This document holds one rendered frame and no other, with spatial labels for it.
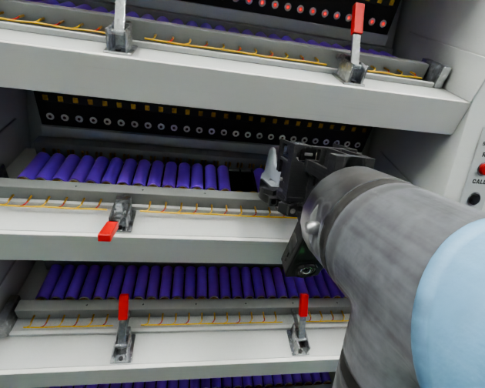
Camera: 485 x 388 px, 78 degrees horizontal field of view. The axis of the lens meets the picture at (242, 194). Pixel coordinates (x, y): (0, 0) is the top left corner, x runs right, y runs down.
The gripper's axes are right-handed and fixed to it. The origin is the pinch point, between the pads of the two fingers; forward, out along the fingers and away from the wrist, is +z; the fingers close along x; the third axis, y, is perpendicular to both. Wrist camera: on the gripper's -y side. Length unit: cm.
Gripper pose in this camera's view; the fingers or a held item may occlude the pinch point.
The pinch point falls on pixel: (279, 180)
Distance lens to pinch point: 46.4
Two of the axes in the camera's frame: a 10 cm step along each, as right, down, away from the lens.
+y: 1.1, -9.5, -2.8
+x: -9.8, -0.5, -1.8
